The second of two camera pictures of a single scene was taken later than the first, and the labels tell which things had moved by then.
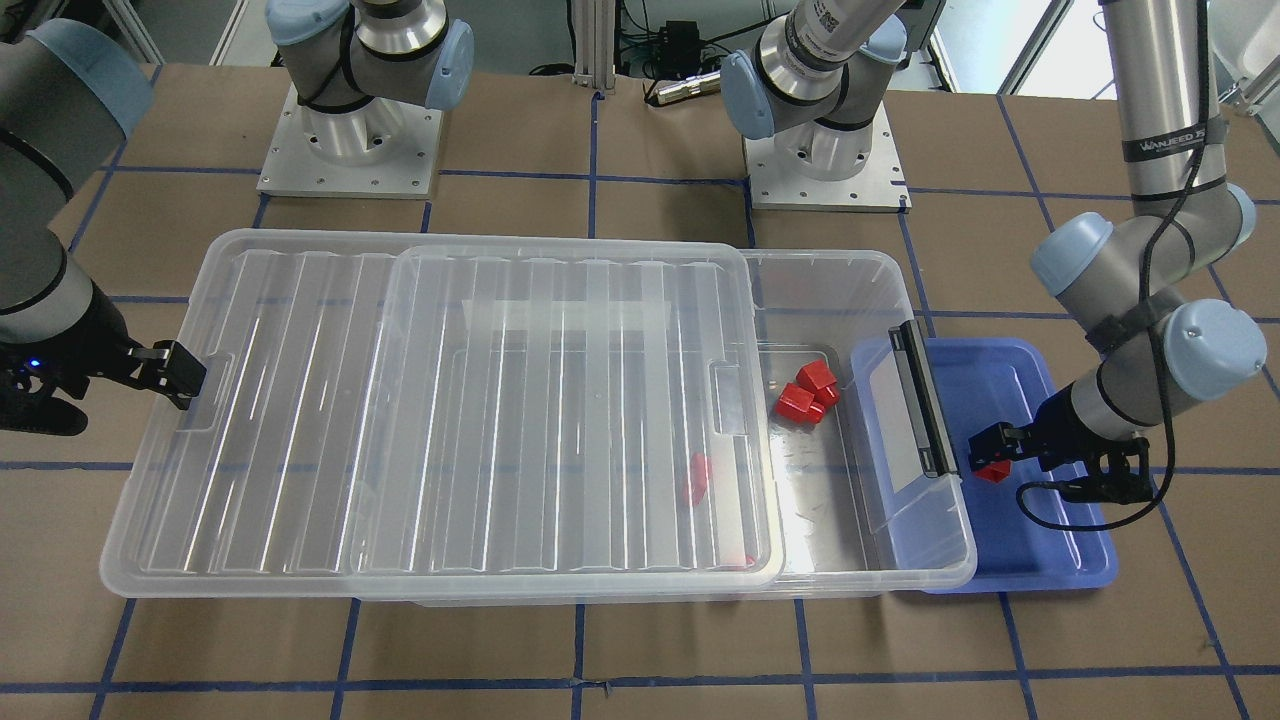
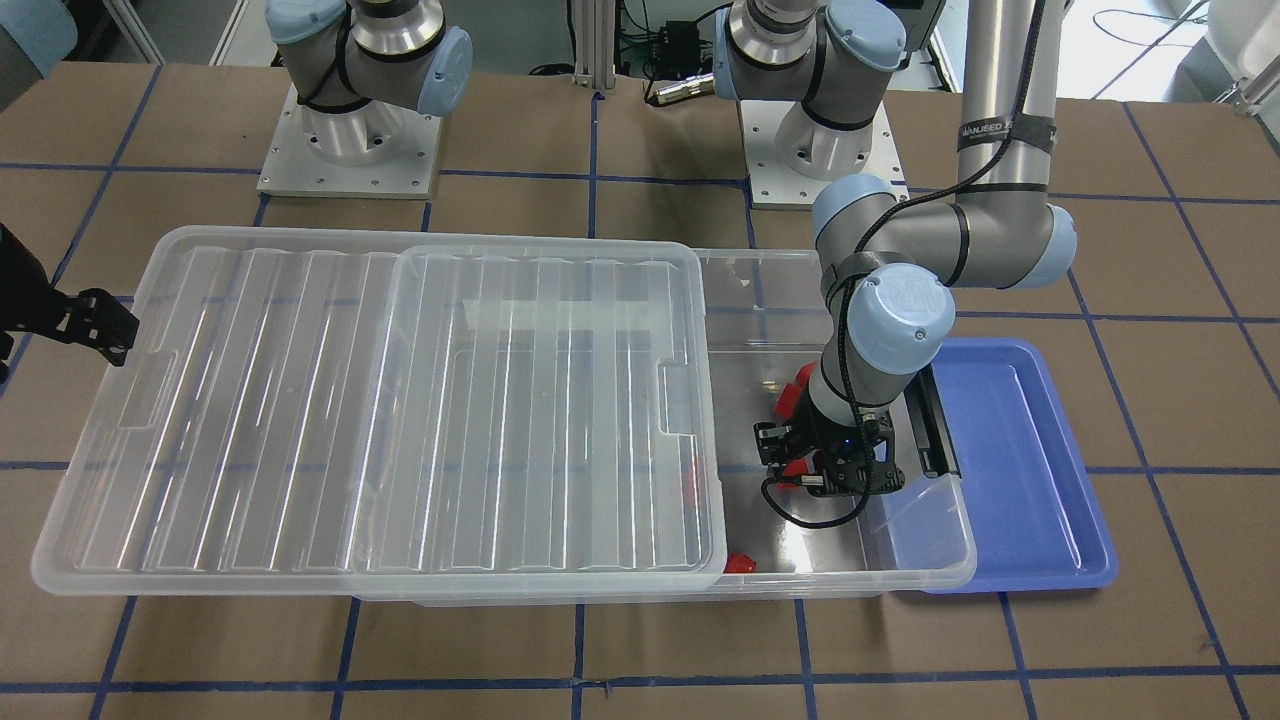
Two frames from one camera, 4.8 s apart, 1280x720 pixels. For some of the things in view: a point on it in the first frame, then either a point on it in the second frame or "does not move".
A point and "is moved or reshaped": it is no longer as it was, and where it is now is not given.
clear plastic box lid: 383,413 is moved or reshaped
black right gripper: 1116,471 -> 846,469
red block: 996,472 -> 797,467
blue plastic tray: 985,383 does not move
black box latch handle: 925,400 does not move
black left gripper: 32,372 -> 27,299
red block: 797,404 does not move
